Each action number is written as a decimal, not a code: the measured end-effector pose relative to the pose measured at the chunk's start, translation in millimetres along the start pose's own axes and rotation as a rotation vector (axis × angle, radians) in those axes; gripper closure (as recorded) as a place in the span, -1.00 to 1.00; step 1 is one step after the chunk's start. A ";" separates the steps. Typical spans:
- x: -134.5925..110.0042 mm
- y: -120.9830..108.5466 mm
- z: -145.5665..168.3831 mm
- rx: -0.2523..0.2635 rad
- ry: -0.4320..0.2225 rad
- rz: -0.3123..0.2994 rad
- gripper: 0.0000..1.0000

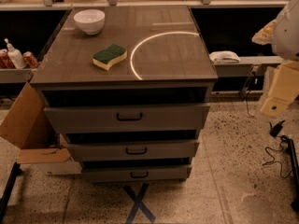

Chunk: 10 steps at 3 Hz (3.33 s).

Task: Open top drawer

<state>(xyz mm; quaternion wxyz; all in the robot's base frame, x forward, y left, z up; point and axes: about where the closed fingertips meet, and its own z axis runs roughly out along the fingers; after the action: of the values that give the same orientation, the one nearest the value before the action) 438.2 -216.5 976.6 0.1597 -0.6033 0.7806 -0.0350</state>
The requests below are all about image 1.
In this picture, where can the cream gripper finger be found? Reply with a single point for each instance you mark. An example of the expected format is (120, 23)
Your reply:
(283, 89)
(263, 36)

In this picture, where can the red soda can at edge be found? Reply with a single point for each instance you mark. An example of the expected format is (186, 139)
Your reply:
(5, 60)

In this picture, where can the black stand leg right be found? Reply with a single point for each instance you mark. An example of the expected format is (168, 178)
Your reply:
(295, 174)

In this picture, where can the brown cardboard box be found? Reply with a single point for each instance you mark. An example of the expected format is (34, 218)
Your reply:
(27, 128)

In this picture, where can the grey bottom drawer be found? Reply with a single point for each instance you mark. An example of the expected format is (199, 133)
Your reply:
(131, 174)

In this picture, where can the white ceramic bowl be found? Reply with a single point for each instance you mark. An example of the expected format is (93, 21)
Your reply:
(90, 21)

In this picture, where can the black power adapter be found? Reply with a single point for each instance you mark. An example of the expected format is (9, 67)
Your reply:
(275, 129)

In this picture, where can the green and yellow sponge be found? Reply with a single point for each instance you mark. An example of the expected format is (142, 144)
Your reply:
(106, 58)

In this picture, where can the folded white cloth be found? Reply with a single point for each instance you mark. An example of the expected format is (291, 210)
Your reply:
(225, 56)

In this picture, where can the grey drawer cabinet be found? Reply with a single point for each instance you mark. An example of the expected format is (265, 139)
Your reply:
(167, 64)

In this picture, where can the black stand leg left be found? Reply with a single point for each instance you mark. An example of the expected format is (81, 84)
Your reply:
(15, 172)

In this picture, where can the black stand leg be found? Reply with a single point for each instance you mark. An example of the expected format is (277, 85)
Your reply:
(15, 172)
(295, 174)

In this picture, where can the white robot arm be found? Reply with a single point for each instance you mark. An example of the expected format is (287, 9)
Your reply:
(282, 34)

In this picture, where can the grey middle drawer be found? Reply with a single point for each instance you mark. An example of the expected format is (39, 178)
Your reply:
(127, 151)

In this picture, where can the grey drawer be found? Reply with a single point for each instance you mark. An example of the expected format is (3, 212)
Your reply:
(127, 118)
(127, 151)
(131, 174)

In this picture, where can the white pump bottle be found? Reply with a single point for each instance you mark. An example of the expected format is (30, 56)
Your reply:
(15, 56)

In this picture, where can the grey top drawer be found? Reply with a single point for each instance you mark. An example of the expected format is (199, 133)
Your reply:
(127, 118)

